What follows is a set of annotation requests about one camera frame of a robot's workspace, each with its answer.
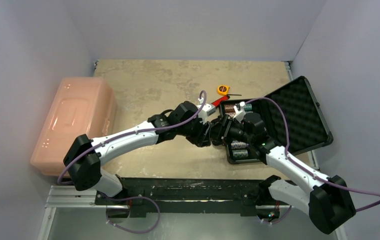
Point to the yellow tape measure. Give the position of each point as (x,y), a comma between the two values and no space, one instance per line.
(223,90)

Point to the orange purple chip stack front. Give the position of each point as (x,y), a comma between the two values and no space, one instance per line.
(237,145)

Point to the pink translucent plastic storage box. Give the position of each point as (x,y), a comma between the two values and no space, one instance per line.
(82,105)

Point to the green chip stack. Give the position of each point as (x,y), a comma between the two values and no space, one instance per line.
(248,107)

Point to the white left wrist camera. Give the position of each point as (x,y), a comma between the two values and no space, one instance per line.
(205,111)

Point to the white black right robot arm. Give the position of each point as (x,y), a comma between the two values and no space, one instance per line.
(324,199)

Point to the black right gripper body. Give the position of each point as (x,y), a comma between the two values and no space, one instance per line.
(223,129)

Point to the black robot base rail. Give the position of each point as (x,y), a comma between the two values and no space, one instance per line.
(167,195)

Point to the red black utility knife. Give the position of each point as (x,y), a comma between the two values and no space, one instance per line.
(217,102)

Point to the pink blue chip stack left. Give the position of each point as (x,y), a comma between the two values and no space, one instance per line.
(231,114)

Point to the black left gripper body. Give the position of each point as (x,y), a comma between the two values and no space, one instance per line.
(195,131)

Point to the orange black chip stack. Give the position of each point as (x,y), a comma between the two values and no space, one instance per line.
(229,108)

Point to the grey blue poker chip stack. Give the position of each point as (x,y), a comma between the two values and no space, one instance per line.
(240,154)

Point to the black poker set case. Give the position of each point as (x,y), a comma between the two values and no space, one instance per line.
(292,116)

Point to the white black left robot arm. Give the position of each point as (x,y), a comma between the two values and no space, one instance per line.
(86,156)

